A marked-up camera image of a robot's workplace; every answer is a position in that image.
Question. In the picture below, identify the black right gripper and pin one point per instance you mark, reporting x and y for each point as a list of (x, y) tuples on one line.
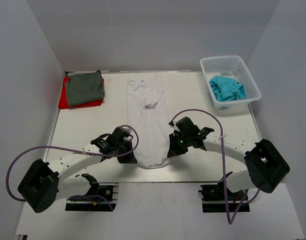
[(174, 149)]

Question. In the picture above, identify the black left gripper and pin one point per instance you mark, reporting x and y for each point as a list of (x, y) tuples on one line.
[(130, 158)]

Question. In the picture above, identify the white t shirt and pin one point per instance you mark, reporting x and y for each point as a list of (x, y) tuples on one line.
[(147, 113)]

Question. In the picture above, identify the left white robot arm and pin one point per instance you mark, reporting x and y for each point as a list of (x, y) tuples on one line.
[(46, 182)]

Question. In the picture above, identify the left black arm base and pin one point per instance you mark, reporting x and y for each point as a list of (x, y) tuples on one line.
[(100, 198)]

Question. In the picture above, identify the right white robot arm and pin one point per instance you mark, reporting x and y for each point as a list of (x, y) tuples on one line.
[(265, 167)]

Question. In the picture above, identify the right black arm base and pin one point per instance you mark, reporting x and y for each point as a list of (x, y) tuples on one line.
[(212, 197)]

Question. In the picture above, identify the teal crumpled t shirt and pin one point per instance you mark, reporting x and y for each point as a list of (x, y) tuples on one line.
[(227, 89)]

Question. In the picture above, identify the folded grey t shirt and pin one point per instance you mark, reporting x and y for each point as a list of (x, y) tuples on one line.
[(84, 88)]

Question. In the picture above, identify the folded red t shirt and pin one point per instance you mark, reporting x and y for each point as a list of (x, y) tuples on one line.
[(63, 103)]

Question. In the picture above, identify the white plastic basket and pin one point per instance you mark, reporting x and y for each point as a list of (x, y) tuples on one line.
[(233, 67)]

